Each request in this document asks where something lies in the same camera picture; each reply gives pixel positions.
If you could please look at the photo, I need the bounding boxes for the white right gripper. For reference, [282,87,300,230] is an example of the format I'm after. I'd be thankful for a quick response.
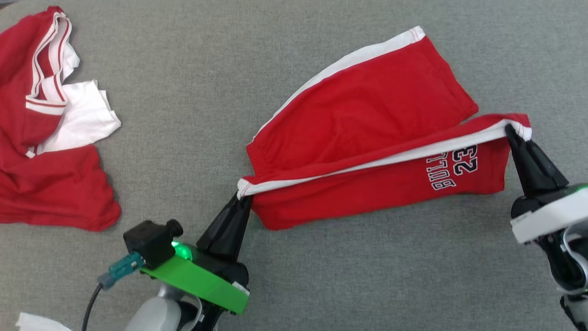
[504,124,588,245]

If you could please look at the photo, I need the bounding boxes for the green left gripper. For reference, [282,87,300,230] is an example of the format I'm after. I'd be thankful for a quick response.
[140,195,253,316]

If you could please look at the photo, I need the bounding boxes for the red shorts with white stripe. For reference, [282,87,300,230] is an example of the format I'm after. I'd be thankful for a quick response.
[237,26,532,231]

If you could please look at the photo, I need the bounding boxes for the red and white jersey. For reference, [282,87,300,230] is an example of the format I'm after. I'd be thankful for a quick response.
[0,6,123,232]

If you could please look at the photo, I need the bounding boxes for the grey fabric sofa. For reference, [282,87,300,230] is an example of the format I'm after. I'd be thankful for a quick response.
[0,0,588,331]

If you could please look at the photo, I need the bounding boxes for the teal left cable connector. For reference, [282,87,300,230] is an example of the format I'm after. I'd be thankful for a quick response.
[97,251,146,291]

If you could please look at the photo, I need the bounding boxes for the black left camera cable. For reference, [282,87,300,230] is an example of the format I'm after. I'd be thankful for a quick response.
[81,282,104,331]

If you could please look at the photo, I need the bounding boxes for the white cable label tag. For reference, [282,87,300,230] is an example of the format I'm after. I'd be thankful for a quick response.
[16,312,72,331]

